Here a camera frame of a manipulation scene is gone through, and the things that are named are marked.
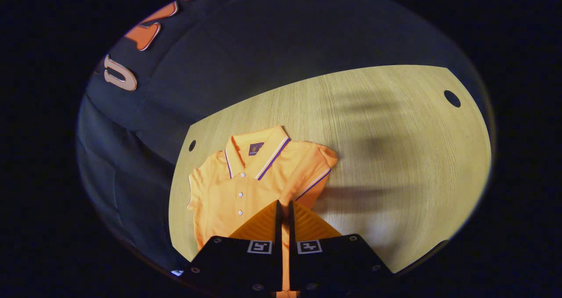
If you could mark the orange T-shirt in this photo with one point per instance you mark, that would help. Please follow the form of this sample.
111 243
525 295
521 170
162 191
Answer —
228 197

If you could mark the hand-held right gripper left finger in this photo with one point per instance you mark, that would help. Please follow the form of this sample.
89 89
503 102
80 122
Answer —
278 221

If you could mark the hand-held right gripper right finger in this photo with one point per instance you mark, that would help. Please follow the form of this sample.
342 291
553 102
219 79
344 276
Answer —
291 221

